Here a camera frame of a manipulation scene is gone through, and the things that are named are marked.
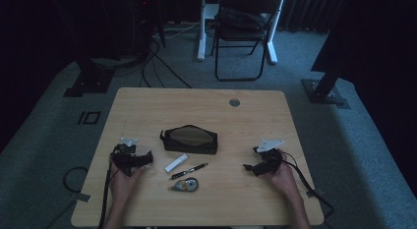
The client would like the dark curtain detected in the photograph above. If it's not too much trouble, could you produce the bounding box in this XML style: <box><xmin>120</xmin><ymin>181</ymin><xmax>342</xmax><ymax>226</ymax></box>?
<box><xmin>280</xmin><ymin>0</ymin><xmax>330</xmax><ymax>34</ymax></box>

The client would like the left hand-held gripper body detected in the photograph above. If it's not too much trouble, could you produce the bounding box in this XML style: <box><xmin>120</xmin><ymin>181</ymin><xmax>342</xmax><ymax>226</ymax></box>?
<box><xmin>110</xmin><ymin>136</ymin><xmax>146</xmax><ymax>177</ymax></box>

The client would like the black pen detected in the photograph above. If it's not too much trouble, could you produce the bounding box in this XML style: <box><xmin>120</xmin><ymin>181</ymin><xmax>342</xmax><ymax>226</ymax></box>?
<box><xmin>168</xmin><ymin>162</ymin><xmax>209</xmax><ymax>181</ymax></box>

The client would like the white desk leg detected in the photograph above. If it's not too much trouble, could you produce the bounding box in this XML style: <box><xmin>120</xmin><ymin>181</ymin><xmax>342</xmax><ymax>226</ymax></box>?
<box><xmin>197</xmin><ymin>0</ymin><xmax>209</xmax><ymax>62</ymax></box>
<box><xmin>266</xmin><ymin>0</ymin><xmax>287</xmax><ymax>65</ymax></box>

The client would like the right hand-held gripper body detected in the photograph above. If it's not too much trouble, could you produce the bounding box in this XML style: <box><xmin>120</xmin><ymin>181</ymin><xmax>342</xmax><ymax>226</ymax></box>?
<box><xmin>256</xmin><ymin>139</ymin><xmax>285</xmax><ymax>176</ymax></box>

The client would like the black mesh pencil case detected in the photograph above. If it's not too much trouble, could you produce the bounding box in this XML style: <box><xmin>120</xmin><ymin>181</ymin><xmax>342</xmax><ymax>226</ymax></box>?
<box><xmin>159</xmin><ymin>124</ymin><xmax>219</xmax><ymax>155</ymax></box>

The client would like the grey tape strip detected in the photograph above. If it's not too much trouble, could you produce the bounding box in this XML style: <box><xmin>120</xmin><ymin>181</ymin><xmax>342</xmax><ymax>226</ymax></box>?
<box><xmin>306</xmin><ymin>188</ymin><xmax>326</xmax><ymax>200</ymax></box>
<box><xmin>69</xmin><ymin>192</ymin><xmax>91</xmax><ymax>203</ymax></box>

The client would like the white eraser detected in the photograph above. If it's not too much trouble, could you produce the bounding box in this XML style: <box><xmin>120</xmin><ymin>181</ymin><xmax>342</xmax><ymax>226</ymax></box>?
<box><xmin>163</xmin><ymin>152</ymin><xmax>190</xmax><ymax>174</ymax></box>

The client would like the correction tape dispenser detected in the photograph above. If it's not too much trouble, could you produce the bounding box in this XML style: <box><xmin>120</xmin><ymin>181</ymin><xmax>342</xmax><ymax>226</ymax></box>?
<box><xmin>167</xmin><ymin>177</ymin><xmax>200</xmax><ymax>194</ymax></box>

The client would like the right hand-held gripper cable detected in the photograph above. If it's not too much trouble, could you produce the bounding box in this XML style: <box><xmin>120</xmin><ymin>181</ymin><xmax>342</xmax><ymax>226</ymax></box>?
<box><xmin>280</xmin><ymin>151</ymin><xmax>335</xmax><ymax>225</ymax></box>

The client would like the black folding chair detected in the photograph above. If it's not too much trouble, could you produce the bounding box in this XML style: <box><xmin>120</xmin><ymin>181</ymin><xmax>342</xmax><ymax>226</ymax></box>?
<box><xmin>210</xmin><ymin>0</ymin><xmax>273</xmax><ymax>83</ymax></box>

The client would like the dark bag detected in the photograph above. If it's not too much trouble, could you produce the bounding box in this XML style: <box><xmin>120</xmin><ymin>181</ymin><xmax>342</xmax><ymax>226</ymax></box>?
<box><xmin>215</xmin><ymin>7</ymin><xmax>268</xmax><ymax>32</ymax></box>

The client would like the left hand-held gripper cable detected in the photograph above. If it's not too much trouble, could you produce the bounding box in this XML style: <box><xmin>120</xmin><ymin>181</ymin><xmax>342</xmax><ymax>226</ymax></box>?
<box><xmin>97</xmin><ymin>168</ymin><xmax>113</xmax><ymax>229</ymax></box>

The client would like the person's left hand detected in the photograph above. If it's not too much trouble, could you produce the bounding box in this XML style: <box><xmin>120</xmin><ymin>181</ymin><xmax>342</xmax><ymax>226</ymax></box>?
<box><xmin>108</xmin><ymin>159</ymin><xmax>148</xmax><ymax>202</ymax></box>

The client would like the white floor cable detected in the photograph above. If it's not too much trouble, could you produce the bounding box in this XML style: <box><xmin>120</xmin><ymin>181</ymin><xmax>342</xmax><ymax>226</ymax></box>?
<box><xmin>152</xmin><ymin>22</ymin><xmax>202</xmax><ymax>39</ymax></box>

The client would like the person's right hand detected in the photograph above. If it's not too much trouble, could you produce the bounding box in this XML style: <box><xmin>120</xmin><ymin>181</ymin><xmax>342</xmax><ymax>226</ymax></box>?
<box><xmin>262</xmin><ymin>157</ymin><xmax>302</xmax><ymax>200</ymax></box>

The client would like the black stand with base plate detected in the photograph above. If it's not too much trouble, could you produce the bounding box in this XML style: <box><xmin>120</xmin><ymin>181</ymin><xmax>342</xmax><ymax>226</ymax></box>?
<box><xmin>301</xmin><ymin>31</ymin><xmax>351</xmax><ymax>110</ymax></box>
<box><xmin>63</xmin><ymin>56</ymin><xmax>116</xmax><ymax>98</ymax></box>

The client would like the black floor cable loop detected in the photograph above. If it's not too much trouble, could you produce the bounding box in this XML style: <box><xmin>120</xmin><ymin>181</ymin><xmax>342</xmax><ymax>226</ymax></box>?
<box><xmin>62</xmin><ymin>166</ymin><xmax>89</xmax><ymax>195</ymax></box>

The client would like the black floor cables bundle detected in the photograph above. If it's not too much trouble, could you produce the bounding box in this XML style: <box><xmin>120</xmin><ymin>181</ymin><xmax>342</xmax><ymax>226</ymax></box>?
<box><xmin>140</xmin><ymin>38</ymin><xmax>194</xmax><ymax>89</ymax></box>

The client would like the hand-held gripper cable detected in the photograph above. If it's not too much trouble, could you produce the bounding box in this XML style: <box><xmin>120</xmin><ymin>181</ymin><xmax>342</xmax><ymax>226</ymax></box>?
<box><xmin>280</xmin><ymin>151</ymin><xmax>335</xmax><ymax>225</ymax></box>
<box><xmin>97</xmin><ymin>168</ymin><xmax>113</xmax><ymax>229</ymax></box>

